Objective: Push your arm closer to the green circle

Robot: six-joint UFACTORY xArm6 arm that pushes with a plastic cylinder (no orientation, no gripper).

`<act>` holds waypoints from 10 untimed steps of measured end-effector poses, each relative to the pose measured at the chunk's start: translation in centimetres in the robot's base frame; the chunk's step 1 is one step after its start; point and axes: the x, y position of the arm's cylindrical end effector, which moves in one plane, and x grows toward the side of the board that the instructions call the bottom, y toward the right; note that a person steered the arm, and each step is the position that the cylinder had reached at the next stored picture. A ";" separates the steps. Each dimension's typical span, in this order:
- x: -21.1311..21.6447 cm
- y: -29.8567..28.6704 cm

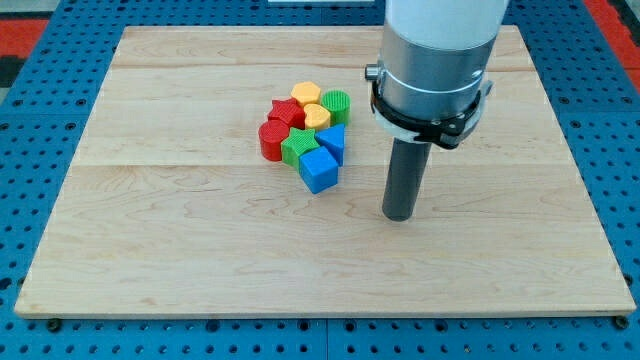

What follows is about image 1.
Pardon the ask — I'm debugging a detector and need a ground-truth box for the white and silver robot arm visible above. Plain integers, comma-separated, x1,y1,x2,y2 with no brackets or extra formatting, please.
365,0,509,149

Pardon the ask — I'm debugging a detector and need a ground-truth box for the blue cube block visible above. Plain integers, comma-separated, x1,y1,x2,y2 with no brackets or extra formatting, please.
299,147,339,194

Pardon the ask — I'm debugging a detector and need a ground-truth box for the green star block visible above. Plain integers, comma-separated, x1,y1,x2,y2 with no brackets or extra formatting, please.
281,127,319,171

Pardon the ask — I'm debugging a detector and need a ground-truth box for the blue triangle block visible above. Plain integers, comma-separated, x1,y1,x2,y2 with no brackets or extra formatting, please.
315,124,346,167

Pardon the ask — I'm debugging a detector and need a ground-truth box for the yellow heart block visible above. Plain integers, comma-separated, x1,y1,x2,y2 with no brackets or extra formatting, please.
303,103,331,131

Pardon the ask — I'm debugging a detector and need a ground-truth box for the red cylinder block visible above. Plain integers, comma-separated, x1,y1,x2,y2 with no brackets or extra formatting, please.
258,120,289,162

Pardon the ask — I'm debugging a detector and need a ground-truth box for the red star block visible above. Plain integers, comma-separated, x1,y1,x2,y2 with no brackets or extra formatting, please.
267,98,306,130

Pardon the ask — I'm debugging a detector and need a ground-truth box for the green cylinder block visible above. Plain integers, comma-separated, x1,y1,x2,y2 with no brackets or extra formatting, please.
321,90,351,126

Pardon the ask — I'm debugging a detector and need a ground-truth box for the yellow hexagon block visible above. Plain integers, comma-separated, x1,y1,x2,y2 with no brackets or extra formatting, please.
290,81,322,108

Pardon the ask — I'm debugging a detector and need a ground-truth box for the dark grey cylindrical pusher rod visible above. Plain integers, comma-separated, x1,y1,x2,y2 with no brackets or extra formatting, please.
382,139,431,222

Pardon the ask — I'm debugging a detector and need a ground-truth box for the light wooden board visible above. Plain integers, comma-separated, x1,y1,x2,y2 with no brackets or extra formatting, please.
15,26,636,319

